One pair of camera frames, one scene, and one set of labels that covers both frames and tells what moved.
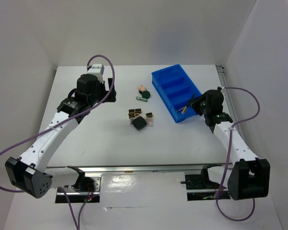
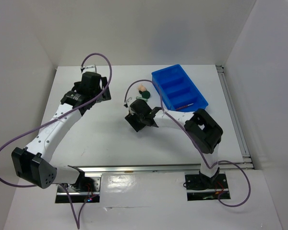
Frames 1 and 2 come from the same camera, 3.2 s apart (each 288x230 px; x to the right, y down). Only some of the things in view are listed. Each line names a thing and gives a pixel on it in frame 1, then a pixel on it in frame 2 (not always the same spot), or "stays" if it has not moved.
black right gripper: [196, 101] → [131, 119]
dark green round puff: [146, 94] stays
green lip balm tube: [141, 98] stays
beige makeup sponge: [141, 88] stays
